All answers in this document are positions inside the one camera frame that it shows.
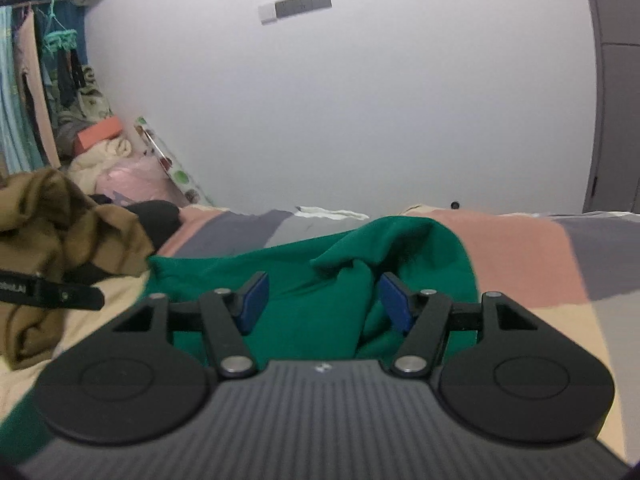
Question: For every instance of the white cloth strip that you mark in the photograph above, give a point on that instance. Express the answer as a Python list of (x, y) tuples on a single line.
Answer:
[(330, 212)]

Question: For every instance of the patterned green bag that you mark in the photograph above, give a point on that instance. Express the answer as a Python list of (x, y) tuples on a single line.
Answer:
[(92, 97)]

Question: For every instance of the teal clothes hanger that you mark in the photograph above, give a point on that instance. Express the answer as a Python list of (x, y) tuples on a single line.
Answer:
[(60, 37)]

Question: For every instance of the pink box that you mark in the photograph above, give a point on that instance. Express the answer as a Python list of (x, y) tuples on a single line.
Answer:
[(97, 134)]

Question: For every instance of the dark hanging clothes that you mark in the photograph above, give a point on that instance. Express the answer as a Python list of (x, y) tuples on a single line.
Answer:
[(67, 77)]

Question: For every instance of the dotted patterned board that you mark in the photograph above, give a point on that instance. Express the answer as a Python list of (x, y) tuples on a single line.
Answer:
[(175, 170)]

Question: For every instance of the beige hanging garment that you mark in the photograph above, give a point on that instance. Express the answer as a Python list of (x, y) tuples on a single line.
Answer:
[(37, 95)]

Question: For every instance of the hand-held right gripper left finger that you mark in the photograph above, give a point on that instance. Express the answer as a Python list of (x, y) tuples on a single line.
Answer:
[(252, 305)]

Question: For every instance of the pink plastic bag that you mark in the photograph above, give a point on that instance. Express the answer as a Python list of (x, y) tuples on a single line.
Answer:
[(132, 177)]

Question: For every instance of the green sweatshirt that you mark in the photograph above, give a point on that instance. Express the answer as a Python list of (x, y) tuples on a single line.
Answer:
[(310, 285)]

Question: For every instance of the teal hanging cloth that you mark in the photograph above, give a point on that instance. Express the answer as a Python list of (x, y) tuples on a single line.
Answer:
[(10, 100)]

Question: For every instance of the cream blanket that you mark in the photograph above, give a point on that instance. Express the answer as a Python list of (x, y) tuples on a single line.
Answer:
[(102, 157)]

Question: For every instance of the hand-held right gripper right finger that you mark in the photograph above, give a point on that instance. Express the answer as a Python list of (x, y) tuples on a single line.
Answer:
[(395, 305)]

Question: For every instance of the grey door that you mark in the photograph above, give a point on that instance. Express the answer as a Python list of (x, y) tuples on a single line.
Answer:
[(617, 85)]

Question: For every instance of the brown hoodie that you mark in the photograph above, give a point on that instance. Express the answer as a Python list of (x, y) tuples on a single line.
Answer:
[(60, 220)]

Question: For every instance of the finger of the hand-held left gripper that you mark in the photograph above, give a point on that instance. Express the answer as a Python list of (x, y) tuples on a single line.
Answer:
[(50, 292)]

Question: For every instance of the patchwork bed sheet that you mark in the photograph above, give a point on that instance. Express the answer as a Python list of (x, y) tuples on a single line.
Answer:
[(525, 260)]

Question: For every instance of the black garment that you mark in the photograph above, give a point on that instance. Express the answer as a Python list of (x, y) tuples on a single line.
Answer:
[(155, 222)]

